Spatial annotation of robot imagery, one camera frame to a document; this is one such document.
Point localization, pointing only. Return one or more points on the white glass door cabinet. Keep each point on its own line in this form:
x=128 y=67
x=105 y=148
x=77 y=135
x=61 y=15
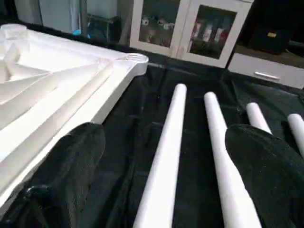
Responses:
x=185 y=28

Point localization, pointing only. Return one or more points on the black work mat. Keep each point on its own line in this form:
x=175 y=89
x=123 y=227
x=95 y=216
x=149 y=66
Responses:
x=128 y=156

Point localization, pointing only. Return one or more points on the white drawer unit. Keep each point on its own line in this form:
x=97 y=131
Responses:
x=270 y=71

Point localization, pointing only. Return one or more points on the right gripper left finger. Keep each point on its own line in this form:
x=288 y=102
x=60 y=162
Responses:
x=61 y=175

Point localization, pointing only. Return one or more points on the white plastic table top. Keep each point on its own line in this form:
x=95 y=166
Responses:
x=52 y=90

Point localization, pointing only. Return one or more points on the white plastic table leg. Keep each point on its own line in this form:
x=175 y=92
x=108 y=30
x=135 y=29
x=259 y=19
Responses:
x=221 y=156
x=258 y=118
x=297 y=130
x=164 y=161

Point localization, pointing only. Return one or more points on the light blue plastic object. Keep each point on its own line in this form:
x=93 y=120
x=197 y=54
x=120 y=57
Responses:
x=83 y=32

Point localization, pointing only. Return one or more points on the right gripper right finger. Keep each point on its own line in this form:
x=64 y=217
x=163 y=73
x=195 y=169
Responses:
x=270 y=175

